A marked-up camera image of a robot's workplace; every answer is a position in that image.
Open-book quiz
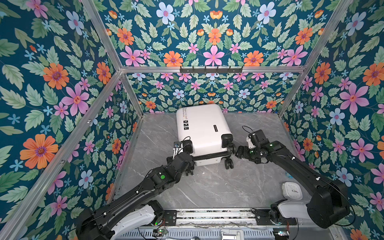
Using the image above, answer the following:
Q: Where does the white black suitcase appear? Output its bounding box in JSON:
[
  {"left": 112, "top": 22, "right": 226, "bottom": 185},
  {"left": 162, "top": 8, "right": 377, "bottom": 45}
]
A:
[{"left": 176, "top": 104, "right": 235, "bottom": 170}]

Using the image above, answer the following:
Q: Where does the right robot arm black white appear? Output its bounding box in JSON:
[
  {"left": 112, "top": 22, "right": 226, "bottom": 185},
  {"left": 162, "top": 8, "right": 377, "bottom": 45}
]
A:
[{"left": 236, "top": 130, "right": 354, "bottom": 229}]

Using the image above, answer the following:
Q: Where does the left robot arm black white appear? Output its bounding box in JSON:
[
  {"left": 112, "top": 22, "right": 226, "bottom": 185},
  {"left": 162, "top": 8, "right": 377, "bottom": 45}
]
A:
[{"left": 76, "top": 153, "right": 194, "bottom": 240}]

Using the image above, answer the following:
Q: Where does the white round-cornered scale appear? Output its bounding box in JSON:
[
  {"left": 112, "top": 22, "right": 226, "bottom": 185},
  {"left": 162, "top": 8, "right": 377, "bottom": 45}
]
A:
[{"left": 282, "top": 182, "right": 303, "bottom": 200}]

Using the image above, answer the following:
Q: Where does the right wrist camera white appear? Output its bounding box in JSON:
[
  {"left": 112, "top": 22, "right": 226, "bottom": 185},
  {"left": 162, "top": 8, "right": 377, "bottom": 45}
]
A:
[{"left": 247, "top": 136, "right": 256, "bottom": 149}]

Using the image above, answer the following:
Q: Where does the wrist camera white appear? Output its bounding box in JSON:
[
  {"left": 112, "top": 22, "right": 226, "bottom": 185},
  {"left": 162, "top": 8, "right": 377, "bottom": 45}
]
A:
[
  {"left": 247, "top": 136, "right": 256, "bottom": 149},
  {"left": 173, "top": 142, "right": 184, "bottom": 160}
]

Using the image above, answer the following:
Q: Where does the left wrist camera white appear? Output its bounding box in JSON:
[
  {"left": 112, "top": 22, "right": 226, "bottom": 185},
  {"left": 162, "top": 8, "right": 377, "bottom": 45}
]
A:
[{"left": 173, "top": 142, "right": 184, "bottom": 160}]

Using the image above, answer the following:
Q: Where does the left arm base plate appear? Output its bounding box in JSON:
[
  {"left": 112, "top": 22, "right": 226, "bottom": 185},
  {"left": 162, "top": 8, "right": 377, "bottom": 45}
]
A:
[{"left": 163, "top": 210, "right": 178, "bottom": 227}]

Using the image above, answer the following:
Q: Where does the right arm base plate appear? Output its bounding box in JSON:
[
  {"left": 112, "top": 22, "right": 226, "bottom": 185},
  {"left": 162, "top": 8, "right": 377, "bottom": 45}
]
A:
[{"left": 251, "top": 208, "right": 298, "bottom": 226}]

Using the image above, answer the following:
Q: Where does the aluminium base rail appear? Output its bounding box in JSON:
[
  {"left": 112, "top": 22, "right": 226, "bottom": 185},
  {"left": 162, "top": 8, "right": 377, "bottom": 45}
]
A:
[{"left": 165, "top": 208, "right": 318, "bottom": 228}]

